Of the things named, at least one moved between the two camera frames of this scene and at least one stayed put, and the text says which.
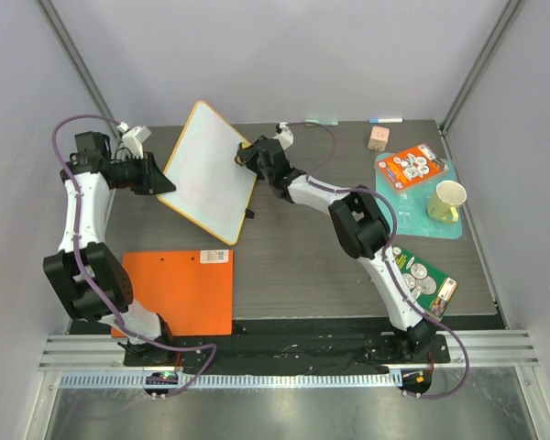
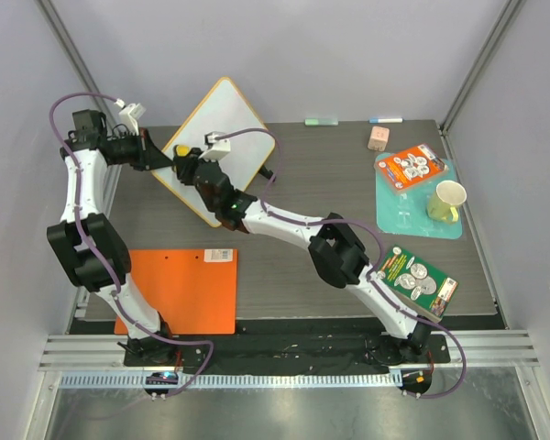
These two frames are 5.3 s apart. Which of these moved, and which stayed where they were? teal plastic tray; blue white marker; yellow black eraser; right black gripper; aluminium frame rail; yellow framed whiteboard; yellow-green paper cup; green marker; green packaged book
Moved: right black gripper; yellow framed whiteboard; yellow black eraser
Stayed: green packaged book; yellow-green paper cup; green marker; blue white marker; teal plastic tray; aluminium frame rail
